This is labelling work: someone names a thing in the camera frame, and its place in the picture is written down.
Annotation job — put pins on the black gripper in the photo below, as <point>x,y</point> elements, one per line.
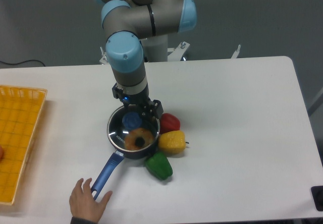
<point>150,108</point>

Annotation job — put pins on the dark pot blue handle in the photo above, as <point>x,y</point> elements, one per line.
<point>115,159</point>

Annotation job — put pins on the glass lid blue knob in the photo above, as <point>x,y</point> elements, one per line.
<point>131,130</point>

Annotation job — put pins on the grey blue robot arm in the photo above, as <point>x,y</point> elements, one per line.
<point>125,24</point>

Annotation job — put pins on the dark sleeve forearm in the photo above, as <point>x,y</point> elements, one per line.
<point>78,220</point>

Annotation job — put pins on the person's hand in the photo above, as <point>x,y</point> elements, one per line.
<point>82,203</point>

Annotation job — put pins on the red bell pepper toy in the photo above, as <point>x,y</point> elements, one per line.
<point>168,123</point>

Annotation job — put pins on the yellow bell pepper toy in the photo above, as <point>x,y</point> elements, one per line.
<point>172,142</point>

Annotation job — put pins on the green bell pepper toy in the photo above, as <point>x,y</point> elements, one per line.
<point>159,166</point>

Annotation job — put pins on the yellow plastic basket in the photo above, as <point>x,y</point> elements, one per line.
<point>21,109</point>

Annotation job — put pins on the black table corner device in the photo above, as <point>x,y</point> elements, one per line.
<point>317,193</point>

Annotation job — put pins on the orange shrimp ring toy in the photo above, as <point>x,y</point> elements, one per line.
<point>138,139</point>

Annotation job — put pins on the white table leg bracket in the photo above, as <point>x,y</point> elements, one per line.
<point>237,51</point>

